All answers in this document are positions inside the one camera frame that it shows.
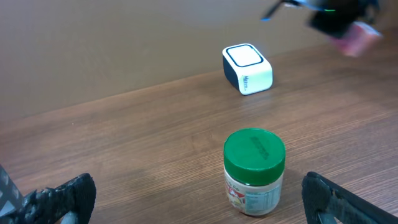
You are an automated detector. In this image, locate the white barcode scanner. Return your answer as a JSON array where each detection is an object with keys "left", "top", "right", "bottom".
[{"left": 222, "top": 43, "right": 274, "bottom": 95}]

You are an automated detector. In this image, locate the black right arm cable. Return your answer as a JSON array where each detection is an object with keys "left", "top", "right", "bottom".
[{"left": 260, "top": 0, "right": 312, "bottom": 22}]

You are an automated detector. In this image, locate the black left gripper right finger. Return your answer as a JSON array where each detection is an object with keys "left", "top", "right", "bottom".
[{"left": 302, "top": 172, "right": 397, "bottom": 224}]

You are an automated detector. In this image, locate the orange tissue pack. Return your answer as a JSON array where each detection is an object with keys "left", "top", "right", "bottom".
[{"left": 330, "top": 22, "right": 383, "bottom": 57}]

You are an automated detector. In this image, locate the green lid peanut butter jar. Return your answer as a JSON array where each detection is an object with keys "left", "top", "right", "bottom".
[{"left": 223, "top": 128, "right": 286, "bottom": 216}]

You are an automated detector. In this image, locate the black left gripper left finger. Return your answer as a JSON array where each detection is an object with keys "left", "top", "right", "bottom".
[{"left": 1, "top": 173, "right": 96, "bottom": 224}]

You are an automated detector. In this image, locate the grey plastic shopping basket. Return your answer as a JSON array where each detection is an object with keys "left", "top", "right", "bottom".
[{"left": 0, "top": 166, "right": 24, "bottom": 216}]

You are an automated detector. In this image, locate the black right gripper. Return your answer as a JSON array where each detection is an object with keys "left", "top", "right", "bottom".
[{"left": 308, "top": 0, "right": 381, "bottom": 38}]

